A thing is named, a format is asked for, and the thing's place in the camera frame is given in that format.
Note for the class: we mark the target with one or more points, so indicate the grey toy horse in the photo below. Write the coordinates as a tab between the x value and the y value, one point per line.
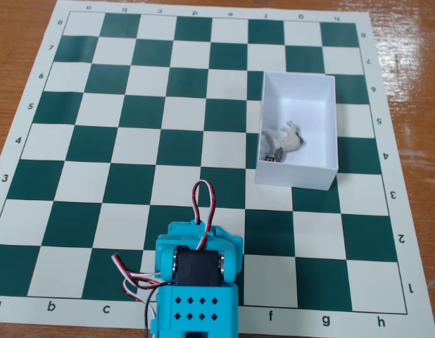
289	141

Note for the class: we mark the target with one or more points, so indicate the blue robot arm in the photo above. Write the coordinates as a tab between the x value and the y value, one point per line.
200	310

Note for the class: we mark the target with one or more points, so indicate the white rectangular box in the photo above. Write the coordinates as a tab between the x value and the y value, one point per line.
295	176

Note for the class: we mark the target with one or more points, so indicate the green and cream chessboard mat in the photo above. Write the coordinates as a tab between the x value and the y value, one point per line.
80	218

